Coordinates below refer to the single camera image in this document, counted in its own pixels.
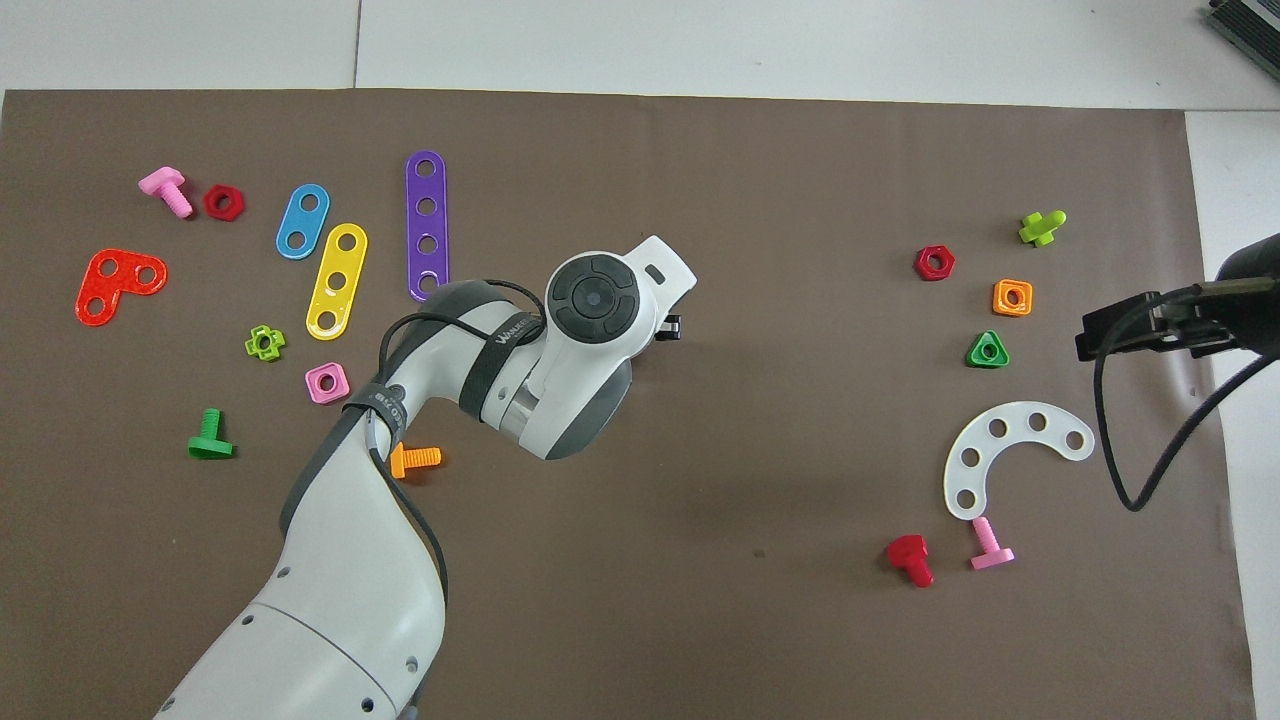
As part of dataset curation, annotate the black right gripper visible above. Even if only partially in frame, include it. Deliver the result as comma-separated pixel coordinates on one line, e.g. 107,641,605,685
1075,232,1280,362

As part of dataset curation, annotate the lime green plastic bolt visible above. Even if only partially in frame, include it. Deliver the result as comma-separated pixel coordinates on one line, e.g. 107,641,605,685
1018,210,1068,248

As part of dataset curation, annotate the white curved five-hole plate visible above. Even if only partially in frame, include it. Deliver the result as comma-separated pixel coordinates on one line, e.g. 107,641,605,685
943,401,1096,522

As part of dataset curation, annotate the brown paper table mat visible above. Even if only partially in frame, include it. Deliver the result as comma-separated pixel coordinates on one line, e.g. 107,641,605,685
0,88,1259,720

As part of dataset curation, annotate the purple four-hole plastic strip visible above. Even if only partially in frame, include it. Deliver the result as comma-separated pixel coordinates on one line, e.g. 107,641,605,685
405,150,450,304

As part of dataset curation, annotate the pink plastic bolt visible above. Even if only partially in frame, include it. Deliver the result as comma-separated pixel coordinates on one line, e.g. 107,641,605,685
969,516,1016,572
138,166,195,219

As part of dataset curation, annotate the orange plastic bolt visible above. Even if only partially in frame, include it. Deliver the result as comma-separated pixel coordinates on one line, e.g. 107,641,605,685
390,442,442,480

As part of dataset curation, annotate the red plastic bolt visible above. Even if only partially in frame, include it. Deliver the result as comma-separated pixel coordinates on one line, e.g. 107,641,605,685
884,534,936,589

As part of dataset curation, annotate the dark ribbed metal device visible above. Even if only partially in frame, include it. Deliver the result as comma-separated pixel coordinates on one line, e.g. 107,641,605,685
1205,0,1280,56

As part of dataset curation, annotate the yellow three-hole plastic strip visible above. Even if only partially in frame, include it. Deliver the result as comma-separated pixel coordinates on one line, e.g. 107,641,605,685
305,222,369,342

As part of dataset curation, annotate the pink square plastic nut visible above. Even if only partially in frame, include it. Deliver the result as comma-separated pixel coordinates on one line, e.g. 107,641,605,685
305,362,352,405

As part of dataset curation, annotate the blue two-hole plastic strip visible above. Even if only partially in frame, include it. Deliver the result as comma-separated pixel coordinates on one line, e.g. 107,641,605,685
275,183,331,261

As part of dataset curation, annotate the orange three-hole angled plate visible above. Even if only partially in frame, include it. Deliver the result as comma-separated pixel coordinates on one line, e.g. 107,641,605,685
75,248,169,328

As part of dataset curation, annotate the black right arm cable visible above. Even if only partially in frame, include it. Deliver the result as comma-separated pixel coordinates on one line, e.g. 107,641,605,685
1093,280,1280,512

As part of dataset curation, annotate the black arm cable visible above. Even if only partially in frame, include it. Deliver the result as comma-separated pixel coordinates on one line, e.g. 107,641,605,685
365,280,549,720
1093,280,1280,512

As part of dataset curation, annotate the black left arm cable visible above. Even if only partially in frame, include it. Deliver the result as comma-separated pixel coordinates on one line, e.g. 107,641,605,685
365,280,549,720

